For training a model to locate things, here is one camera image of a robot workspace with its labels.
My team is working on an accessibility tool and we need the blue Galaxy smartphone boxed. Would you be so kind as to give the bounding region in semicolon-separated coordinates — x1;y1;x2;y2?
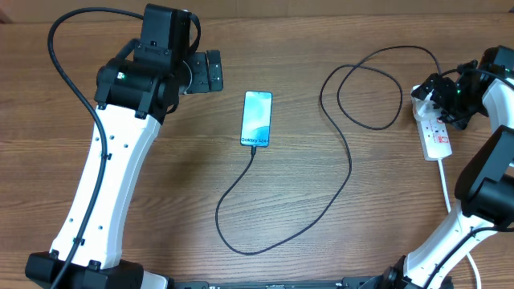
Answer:
240;91;273;147

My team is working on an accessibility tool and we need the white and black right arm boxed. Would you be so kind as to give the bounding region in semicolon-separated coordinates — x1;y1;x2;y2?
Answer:
362;46;513;288

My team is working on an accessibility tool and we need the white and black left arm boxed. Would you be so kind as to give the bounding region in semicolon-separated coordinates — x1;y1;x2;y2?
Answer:
25;4;223;288

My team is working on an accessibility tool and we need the white charger plug adapter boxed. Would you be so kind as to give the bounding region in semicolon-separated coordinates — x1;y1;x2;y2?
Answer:
411;97;442;121

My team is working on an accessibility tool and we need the white power strip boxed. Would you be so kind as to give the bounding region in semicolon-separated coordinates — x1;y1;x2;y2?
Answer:
416;118;452;162

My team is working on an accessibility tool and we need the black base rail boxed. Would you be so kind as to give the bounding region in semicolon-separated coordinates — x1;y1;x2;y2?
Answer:
172;275;455;289

